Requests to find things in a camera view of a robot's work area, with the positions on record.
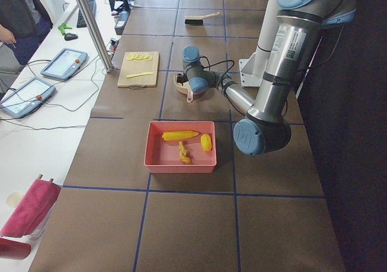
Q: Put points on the yellow toy potato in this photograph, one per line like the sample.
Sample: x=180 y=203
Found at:
x=206 y=142

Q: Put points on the yellow toy corn cob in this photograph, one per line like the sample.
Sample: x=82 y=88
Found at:
x=179 y=135

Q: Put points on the tan toy ginger root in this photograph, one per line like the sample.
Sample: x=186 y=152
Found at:
x=184 y=155

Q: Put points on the beige plastic dustpan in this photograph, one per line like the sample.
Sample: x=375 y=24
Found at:
x=186 y=89

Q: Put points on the black bristle hand brush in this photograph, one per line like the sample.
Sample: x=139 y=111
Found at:
x=198 y=20

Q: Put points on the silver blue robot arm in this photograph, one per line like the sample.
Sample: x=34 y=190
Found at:
x=289 y=32

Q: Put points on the pink plastic bin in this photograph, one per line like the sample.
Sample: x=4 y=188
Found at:
x=163 y=156

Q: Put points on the yellow toy knife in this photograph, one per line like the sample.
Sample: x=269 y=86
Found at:
x=129 y=76

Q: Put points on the wooden cutting board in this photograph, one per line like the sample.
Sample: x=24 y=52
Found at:
x=139 y=66

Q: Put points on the black box with label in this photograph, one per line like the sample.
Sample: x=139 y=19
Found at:
x=120 y=24

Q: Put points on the far teach pendant tablet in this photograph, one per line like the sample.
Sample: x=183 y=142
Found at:
x=65 y=64

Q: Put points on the teach pendant tablet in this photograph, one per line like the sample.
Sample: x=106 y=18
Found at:
x=28 y=98
x=65 y=64

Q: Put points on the black computer mouse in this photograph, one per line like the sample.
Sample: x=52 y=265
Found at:
x=70 y=36

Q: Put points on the green toy object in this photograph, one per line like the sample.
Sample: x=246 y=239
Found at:
x=63 y=28

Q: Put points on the near teach pendant tablet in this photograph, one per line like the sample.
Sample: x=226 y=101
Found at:
x=28 y=98

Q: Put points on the pink towel on rack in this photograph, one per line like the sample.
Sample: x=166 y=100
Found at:
x=32 y=209

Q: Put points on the paper cup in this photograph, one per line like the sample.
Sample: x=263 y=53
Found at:
x=14 y=199

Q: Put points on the person in dark clothes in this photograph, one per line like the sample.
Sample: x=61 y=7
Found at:
x=24 y=26

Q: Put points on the red cup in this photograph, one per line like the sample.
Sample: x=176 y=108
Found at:
x=14 y=250

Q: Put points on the white mounting post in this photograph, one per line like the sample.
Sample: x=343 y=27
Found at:
x=252 y=69

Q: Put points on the aluminium frame post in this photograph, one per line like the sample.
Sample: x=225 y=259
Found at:
x=95 y=34

